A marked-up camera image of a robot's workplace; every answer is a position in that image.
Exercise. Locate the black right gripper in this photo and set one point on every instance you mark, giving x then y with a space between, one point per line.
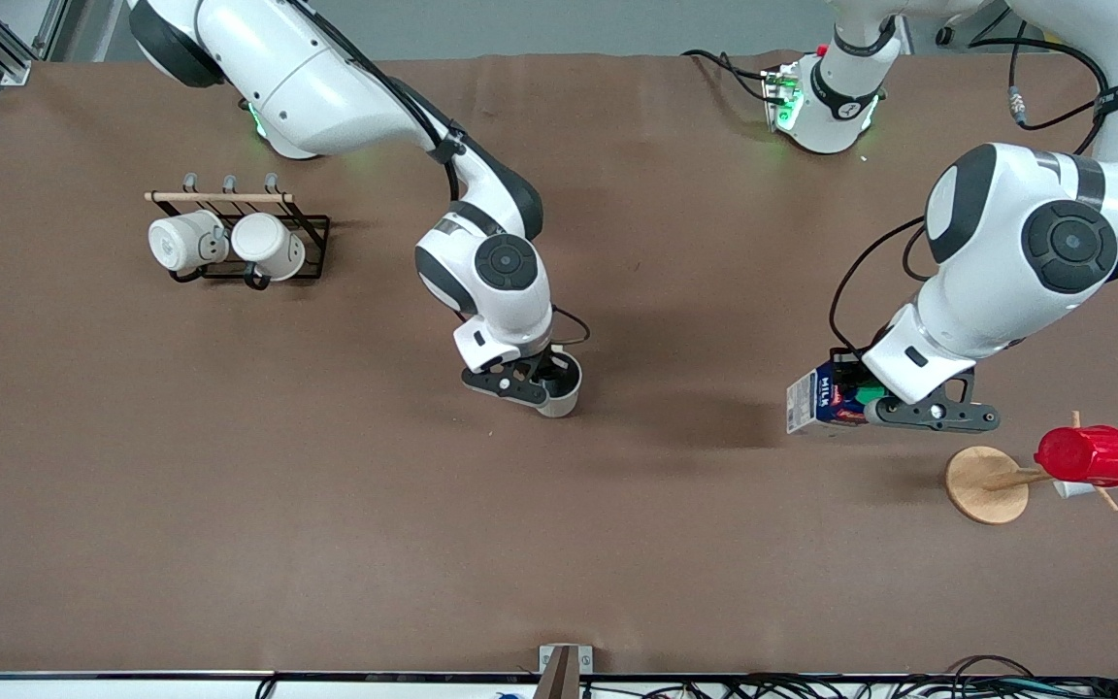
551 367

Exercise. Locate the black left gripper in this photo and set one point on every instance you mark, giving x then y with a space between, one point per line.
847 366

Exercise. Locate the grey ceramic mug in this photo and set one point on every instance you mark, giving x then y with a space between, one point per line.
559 403

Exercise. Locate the blue milk carton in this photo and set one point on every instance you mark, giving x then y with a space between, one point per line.
811 398

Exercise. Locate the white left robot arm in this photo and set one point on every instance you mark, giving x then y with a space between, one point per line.
1005 282

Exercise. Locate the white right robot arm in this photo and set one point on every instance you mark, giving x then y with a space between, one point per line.
307 87

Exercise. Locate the small white cup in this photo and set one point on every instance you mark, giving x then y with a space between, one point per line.
1071 490

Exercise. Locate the red plastic cup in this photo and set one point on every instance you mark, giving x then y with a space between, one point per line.
1088 456

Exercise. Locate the wooden mug tree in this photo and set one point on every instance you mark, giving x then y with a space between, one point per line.
981 485

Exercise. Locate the brown table covering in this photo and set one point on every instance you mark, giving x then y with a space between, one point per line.
559 544

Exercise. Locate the plain white mug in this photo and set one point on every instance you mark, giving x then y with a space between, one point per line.
268 243

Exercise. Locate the chair caster leg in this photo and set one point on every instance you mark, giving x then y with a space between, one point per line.
947 36

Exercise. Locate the white mug with face print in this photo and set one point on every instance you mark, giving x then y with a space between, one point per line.
176 243

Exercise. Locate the metal bracket with post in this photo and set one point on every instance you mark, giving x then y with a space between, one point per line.
559 680

